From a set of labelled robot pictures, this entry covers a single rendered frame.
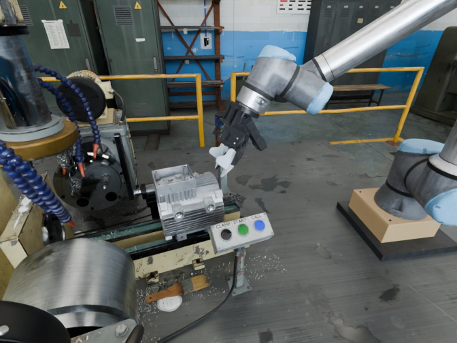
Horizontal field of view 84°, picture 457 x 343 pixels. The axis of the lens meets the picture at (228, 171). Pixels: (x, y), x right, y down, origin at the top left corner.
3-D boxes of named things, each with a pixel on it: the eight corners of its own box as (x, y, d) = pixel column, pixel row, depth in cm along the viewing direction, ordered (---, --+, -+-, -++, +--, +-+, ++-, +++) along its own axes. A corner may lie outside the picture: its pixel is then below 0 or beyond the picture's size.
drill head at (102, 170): (62, 232, 90) (34, 172, 77) (77, 175, 123) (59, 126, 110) (135, 216, 98) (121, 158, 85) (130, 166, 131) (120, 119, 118)
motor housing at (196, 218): (168, 252, 82) (160, 205, 72) (159, 215, 97) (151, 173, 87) (226, 235, 88) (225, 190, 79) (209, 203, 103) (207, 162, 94)
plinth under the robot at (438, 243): (380, 260, 94) (383, 255, 92) (336, 206, 121) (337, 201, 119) (456, 251, 98) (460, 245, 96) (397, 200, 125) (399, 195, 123)
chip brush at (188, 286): (147, 307, 78) (147, 306, 78) (145, 294, 82) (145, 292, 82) (210, 286, 85) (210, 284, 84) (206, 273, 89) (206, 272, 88)
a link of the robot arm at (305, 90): (330, 82, 74) (294, 60, 72) (340, 91, 64) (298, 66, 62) (311, 109, 79) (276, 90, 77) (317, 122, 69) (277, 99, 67)
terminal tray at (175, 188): (159, 207, 77) (156, 187, 74) (154, 188, 86) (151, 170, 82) (197, 198, 81) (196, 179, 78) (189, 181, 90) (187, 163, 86)
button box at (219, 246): (214, 255, 70) (217, 251, 66) (207, 231, 73) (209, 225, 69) (269, 239, 75) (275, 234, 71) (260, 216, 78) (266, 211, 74)
